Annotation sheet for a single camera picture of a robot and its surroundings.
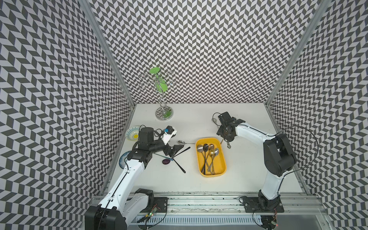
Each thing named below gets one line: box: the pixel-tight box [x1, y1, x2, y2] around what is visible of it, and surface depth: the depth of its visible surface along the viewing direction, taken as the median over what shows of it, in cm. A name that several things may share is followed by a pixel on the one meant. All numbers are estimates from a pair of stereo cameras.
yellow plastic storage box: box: [195, 137, 227, 178], surface depth 90 cm
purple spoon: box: [161, 158, 171, 165], surface depth 88 cm
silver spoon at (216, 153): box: [207, 147, 219, 173], surface depth 91 cm
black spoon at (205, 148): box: [203, 143, 209, 175], surface depth 93 cm
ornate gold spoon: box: [209, 150, 216, 175], surface depth 90 cm
